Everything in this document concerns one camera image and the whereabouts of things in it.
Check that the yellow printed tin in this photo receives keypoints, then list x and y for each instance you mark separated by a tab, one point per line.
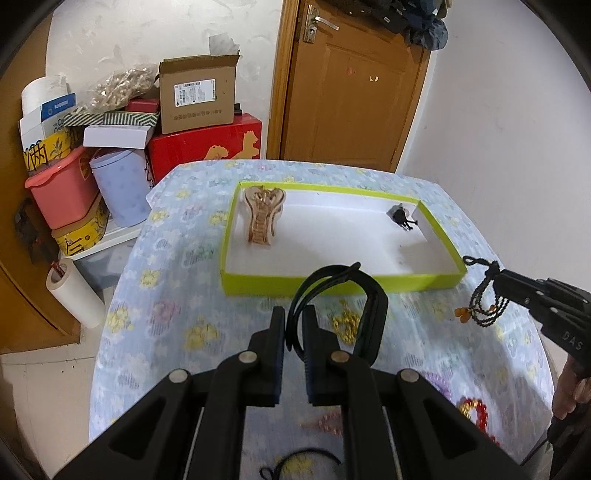
48	152
78	237

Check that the white tape roll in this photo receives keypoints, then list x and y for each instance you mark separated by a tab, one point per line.
76	295

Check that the lavender round canister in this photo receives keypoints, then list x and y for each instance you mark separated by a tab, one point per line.
121	189

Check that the black hair clip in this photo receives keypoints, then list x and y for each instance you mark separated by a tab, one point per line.
400	217

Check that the person's right hand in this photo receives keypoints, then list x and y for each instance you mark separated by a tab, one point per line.
572	390

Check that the green-edged white tray box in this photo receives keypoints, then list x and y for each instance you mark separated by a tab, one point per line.
332	235

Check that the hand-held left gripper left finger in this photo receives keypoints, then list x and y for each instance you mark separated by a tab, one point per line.
277	357

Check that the white paper roll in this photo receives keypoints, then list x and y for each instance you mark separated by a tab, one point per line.
41	92

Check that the large red gift box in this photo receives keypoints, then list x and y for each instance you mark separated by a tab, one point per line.
194	147

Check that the pink glitter hair clip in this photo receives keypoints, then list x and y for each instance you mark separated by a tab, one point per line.
325	423

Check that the floral blue tablecloth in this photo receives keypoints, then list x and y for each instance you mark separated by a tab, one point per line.
184	300

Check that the brown wooden cabinet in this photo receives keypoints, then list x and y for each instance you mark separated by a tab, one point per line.
27	318

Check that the brown wooden door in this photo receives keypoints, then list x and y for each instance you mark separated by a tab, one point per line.
351	101

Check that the dark hanging clothes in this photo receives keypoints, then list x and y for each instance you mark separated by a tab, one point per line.
415	21

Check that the white carton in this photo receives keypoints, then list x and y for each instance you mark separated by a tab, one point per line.
31	129

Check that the white flat box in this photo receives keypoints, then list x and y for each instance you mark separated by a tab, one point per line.
117	136

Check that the small red box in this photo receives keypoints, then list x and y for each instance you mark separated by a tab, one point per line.
144	105

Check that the pink plastic bin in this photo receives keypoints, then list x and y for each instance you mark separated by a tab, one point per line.
62	189

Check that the clear storage box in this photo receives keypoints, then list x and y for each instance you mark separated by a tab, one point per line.
104	263

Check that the blue and white box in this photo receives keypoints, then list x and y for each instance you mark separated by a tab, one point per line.
59	107

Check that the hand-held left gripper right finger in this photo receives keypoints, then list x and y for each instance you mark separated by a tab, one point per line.
308	357

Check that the green striped flat box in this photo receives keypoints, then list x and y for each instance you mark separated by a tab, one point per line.
115	119

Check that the black headband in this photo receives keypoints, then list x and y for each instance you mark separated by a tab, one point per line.
375	318

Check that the open cardboard box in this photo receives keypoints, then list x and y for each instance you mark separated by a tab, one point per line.
198	97

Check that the clear bag of beige pieces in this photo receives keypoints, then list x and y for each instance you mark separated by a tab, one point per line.
117	90

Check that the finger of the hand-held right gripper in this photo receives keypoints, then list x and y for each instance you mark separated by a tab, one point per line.
521	278
515	293

